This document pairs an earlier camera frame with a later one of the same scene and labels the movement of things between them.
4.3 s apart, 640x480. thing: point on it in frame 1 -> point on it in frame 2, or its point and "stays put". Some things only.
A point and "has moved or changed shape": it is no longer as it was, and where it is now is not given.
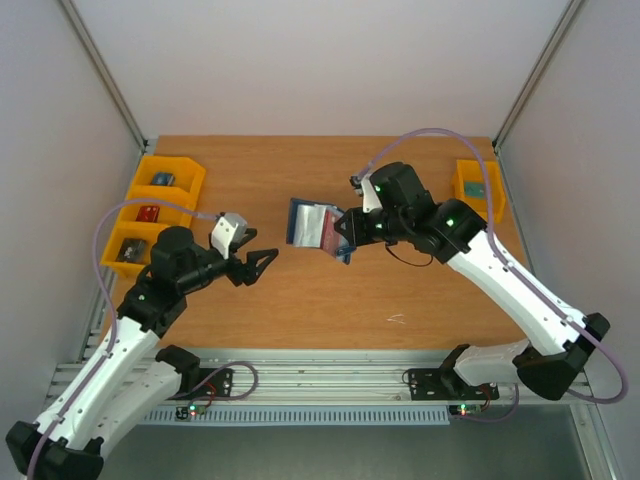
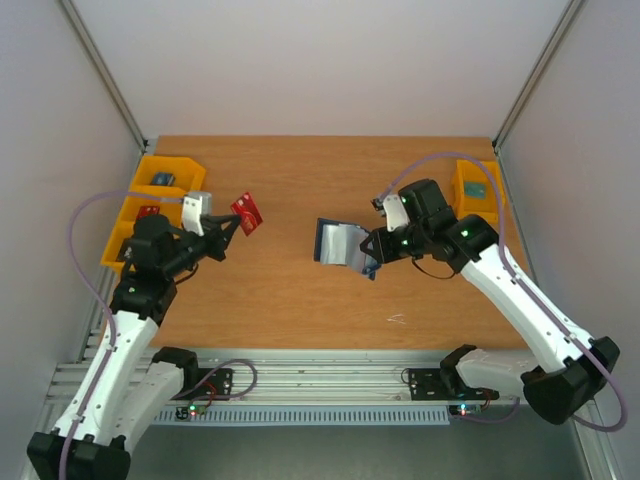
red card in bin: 148,214 stays put
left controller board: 191,410 stays put
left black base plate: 205,383 stays put
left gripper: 250,273 -> 220,237
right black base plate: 445,384 stays put
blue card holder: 312,224 has moved or changed shape
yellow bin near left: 129,230 stays put
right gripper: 351,226 -> 382,245
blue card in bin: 162,178 stays put
